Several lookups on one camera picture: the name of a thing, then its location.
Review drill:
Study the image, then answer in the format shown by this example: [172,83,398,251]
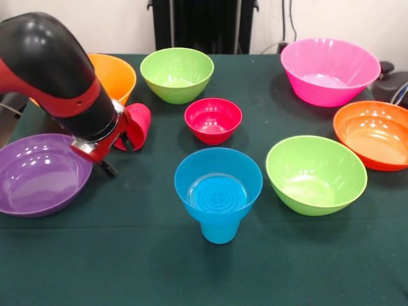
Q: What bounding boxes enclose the yellow bowl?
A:
[29,53,138,108]

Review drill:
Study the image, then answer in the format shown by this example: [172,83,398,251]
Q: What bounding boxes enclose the orange bowl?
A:
[333,100,408,172]

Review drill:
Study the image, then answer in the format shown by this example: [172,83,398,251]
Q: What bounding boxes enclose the black office chair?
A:
[0,92,29,128]
[372,61,408,108]

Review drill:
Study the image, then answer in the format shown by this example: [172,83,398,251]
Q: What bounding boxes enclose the green bowl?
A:
[265,135,368,217]
[140,47,215,105]

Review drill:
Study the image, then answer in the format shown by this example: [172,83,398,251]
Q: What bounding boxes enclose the dark green tablecloth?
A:
[0,53,408,306]

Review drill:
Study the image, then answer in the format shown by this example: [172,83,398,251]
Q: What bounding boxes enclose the red bowl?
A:
[184,98,244,146]

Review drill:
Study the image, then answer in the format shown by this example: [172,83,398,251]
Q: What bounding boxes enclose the blue bowl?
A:
[173,147,264,226]

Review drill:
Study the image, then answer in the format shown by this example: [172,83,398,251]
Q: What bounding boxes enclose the red cup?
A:
[113,102,152,152]

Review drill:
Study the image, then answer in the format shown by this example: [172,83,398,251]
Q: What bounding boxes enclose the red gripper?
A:
[70,107,142,179]

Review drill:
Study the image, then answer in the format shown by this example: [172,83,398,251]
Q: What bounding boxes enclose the blue cup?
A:
[199,219,242,245]

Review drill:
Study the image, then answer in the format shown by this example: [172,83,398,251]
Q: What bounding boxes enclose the purple bowl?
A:
[0,133,94,219]

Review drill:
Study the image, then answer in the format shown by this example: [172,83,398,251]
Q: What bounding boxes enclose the pink bowl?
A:
[280,37,382,108]

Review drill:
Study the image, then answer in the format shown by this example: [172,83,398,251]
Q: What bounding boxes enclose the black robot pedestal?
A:
[147,0,259,55]

